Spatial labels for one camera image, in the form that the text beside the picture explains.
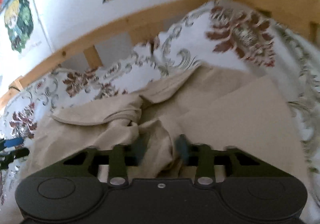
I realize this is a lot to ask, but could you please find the beige Champion hooded jacket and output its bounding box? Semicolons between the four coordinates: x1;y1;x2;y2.
21;65;308;182

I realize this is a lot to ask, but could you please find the floral white bed cover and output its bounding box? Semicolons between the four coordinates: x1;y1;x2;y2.
1;0;319;223

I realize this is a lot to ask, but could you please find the anime boy poster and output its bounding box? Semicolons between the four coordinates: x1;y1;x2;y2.
1;0;34;53

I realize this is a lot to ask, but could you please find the white wall pipe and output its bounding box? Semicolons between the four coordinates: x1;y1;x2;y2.
33;0;55;54

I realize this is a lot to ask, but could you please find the wooden bed frame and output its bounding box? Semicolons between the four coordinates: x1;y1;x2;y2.
1;0;319;108

